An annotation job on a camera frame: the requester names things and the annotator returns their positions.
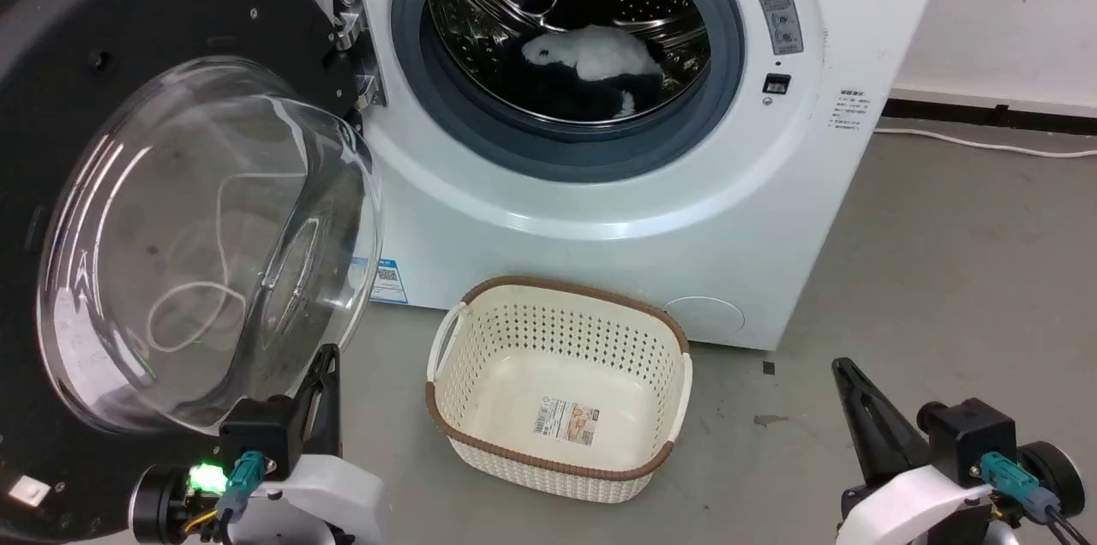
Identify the left teal connector cable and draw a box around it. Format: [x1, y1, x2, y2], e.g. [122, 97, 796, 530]
[214, 451, 263, 545]

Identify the stainless steel drum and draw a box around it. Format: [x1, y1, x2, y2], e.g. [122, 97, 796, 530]
[426, 0, 712, 126]

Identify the black washer door with glass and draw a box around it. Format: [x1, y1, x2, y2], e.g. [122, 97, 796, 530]
[0, 0, 384, 542]

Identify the cream laundry basket brown rim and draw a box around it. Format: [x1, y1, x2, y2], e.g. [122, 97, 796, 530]
[425, 275, 693, 505]

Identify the grey warning sticker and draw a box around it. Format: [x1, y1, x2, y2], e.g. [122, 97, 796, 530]
[752, 0, 805, 56]

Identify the teal connector cable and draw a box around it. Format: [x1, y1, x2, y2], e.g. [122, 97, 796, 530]
[214, 451, 263, 545]
[981, 452, 1097, 545]

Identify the round white filter cover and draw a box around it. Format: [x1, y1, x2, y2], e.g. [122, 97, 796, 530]
[662, 296, 746, 342]

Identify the right teal connector cable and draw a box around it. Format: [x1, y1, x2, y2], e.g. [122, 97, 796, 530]
[981, 452, 1097, 545]

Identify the paper basket label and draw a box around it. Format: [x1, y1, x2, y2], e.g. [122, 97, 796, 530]
[533, 395, 601, 446]

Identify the blue white energy sticker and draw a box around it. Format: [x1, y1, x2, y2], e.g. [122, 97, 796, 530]
[370, 256, 409, 304]

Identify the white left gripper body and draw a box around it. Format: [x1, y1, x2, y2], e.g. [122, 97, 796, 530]
[230, 452, 387, 545]

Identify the white front-load washing machine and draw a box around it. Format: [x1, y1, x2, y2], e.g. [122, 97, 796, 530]
[231, 0, 959, 353]

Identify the black baseboard strip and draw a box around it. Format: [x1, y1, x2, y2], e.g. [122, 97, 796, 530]
[883, 98, 1097, 137]

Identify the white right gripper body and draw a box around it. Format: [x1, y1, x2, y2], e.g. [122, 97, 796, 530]
[838, 464, 997, 545]

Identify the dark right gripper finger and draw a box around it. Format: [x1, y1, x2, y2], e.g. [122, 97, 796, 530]
[831, 356, 932, 486]

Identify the metal door hinge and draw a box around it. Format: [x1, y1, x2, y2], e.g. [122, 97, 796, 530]
[333, 0, 388, 111]

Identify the white fluffy garment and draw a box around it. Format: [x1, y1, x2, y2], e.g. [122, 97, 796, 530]
[521, 24, 665, 85]

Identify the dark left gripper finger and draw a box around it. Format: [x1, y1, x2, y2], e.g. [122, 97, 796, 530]
[290, 345, 332, 453]
[315, 345, 343, 454]

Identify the black garment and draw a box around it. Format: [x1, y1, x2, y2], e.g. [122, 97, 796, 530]
[506, 63, 669, 124]

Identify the white floor cable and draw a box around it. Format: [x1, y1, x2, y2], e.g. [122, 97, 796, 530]
[872, 127, 1097, 159]

